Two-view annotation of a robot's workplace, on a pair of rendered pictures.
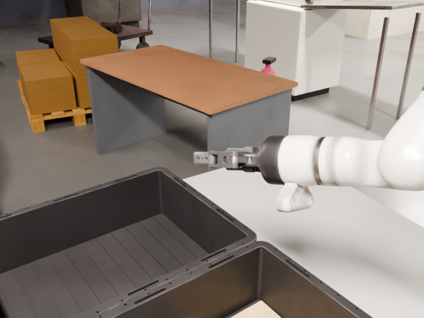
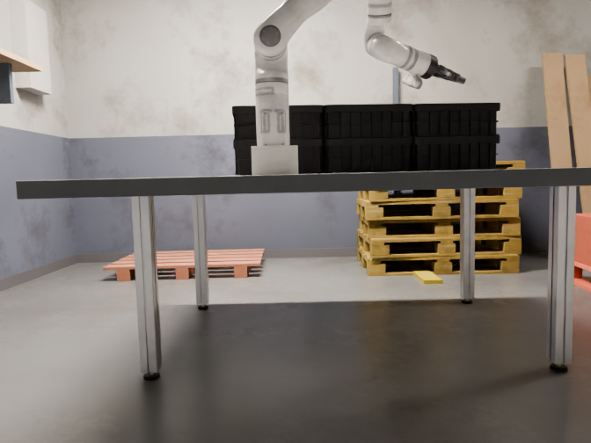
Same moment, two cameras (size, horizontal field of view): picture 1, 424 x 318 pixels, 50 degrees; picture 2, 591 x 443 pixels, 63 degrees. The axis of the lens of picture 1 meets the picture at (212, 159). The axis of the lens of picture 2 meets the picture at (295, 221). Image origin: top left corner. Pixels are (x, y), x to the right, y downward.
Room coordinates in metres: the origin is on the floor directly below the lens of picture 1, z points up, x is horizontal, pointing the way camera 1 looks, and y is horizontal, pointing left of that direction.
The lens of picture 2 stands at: (1.08, -1.65, 0.69)
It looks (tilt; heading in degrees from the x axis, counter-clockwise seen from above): 5 degrees down; 122
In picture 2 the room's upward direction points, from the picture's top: 1 degrees counter-clockwise
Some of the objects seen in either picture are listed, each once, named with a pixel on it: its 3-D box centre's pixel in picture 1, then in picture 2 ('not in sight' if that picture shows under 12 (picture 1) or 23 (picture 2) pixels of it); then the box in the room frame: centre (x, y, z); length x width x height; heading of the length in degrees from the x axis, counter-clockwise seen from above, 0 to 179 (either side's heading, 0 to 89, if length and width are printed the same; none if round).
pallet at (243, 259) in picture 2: not in sight; (192, 263); (-1.60, 1.08, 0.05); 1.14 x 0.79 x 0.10; 35
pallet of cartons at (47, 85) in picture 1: (63, 67); not in sight; (3.76, 1.25, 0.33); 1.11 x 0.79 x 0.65; 31
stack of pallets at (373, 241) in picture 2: not in sight; (431, 214); (0.01, 2.04, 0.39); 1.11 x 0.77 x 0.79; 32
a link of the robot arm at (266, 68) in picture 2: not in sight; (271, 57); (0.32, -0.54, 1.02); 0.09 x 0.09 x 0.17; 34
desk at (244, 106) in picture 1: (182, 122); not in sight; (2.55, 0.18, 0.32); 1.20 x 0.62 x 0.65; 42
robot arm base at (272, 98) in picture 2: not in sight; (273, 116); (0.32, -0.54, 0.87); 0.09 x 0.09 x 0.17; 37
